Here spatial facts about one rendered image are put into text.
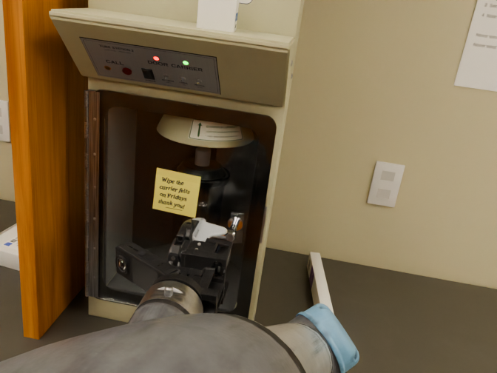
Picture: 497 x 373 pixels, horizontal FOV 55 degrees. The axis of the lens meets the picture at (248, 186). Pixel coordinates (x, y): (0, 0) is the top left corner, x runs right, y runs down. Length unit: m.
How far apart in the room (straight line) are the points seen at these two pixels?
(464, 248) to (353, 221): 0.29
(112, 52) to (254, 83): 0.20
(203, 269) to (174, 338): 0.48
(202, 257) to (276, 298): 0.48
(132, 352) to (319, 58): 1.05
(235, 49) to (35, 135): 0.35
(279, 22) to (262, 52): 0.11
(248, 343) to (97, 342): 0.06
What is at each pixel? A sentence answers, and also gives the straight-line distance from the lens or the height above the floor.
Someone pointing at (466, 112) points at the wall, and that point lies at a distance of 1.24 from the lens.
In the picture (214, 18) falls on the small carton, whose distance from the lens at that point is 0.67.
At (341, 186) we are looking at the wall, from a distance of 1.25.
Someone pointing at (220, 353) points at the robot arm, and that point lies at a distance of 0.18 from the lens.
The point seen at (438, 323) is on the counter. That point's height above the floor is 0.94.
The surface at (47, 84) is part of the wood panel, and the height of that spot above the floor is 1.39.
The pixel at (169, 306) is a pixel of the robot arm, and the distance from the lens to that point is 0.55.
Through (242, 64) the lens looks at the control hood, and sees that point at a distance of 0.66.
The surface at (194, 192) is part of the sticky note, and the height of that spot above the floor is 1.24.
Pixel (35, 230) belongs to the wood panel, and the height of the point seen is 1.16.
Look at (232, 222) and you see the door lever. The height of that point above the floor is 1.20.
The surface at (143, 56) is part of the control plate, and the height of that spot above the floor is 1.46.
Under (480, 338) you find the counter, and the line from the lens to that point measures 1.19.
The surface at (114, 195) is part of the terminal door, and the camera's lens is 0.86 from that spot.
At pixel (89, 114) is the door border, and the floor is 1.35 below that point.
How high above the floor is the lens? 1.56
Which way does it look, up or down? 22 degrees down
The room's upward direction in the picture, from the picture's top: 8 degrees clockwise
